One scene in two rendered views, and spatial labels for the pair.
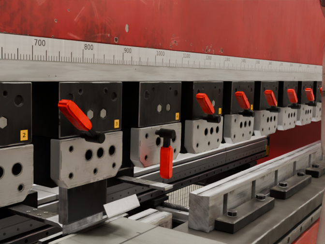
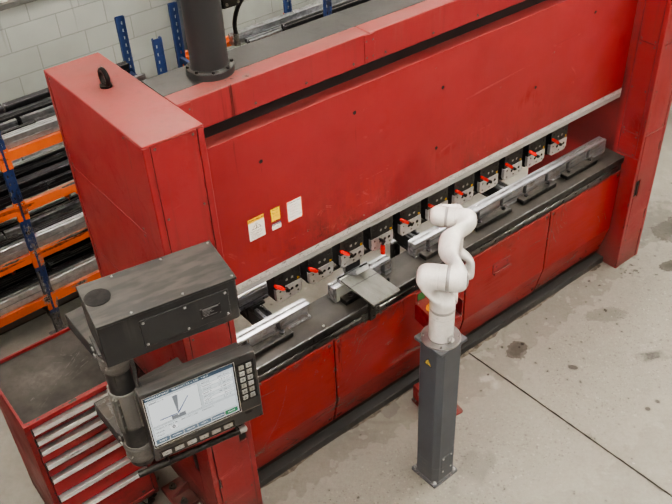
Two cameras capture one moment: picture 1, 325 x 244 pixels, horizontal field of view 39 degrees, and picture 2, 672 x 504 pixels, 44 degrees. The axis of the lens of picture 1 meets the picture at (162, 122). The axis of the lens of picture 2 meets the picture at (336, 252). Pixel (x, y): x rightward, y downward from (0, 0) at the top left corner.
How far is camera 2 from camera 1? 3.60 m
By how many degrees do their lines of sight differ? 36
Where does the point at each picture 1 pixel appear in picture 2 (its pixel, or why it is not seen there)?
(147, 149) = (375, 245)
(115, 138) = (360, 248)
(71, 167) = (344, 262)
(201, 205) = (412, 247)
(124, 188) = not seen: hidden behind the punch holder
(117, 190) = not seen: hidden behind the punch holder
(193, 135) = (400, 230)
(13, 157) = (327, 266)
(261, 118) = (455, 199)
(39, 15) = (333, 230)
